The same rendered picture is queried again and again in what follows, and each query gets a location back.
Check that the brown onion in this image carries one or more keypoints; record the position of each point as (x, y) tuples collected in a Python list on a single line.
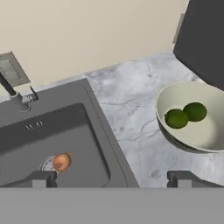
[(61, 162)]

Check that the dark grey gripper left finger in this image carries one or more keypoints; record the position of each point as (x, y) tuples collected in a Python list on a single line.
[(43, 178)]

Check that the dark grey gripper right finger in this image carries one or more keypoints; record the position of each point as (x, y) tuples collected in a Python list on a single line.
[(180, 178)]

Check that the grey wall socket plate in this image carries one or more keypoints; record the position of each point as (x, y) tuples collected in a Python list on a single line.
[(11, 70)]

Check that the dark grey tap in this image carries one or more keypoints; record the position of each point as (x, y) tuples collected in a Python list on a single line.
[(17, 94)]

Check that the dark grey sink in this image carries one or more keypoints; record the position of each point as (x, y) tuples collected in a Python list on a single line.
[(67, 134)]

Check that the dark grey cabinet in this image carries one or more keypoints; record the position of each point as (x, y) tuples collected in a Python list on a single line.
[(204, 38)]

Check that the green lime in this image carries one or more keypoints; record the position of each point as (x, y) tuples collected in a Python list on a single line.
[(176, 118), (196, 111)]

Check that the white bowl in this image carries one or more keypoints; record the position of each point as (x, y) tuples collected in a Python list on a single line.
[(201, 134)]

